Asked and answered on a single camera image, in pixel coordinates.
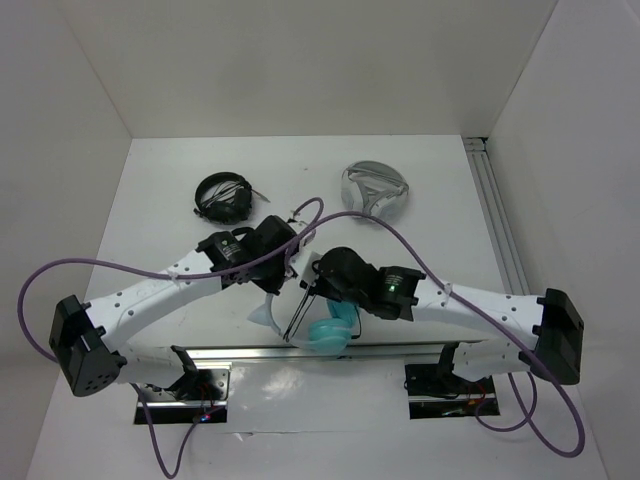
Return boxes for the teal cat-ear headphones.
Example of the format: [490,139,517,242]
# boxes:
[247,294,362,355]

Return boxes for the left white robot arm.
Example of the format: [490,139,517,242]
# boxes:
[49,215,302,399]

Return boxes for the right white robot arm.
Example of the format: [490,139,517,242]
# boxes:
[291,247,584,392]

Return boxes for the black headphones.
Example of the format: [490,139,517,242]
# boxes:
[193,172,269,225]

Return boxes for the white grey gaming headset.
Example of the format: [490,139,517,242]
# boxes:
[341,160,410,223]

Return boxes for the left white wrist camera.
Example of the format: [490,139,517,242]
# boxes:
[287,218,316,250]

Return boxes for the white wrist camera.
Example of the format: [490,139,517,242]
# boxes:
[287,218,316,250]
[285,248,322,288]

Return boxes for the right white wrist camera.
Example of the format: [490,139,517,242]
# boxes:
[285,248,322,288]

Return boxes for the aluminium rail at front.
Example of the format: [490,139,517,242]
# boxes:
[186,343,444,362]

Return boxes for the aluminium rail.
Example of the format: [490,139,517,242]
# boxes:
[186,343,444,362]
[462,137,530,295]

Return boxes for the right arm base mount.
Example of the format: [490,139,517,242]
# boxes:
[404,364,500,420]

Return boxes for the aluminium rail at right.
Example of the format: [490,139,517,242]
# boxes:
[462,137,530,295]

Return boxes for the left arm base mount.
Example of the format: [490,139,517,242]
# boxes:
[140,361,231,425]

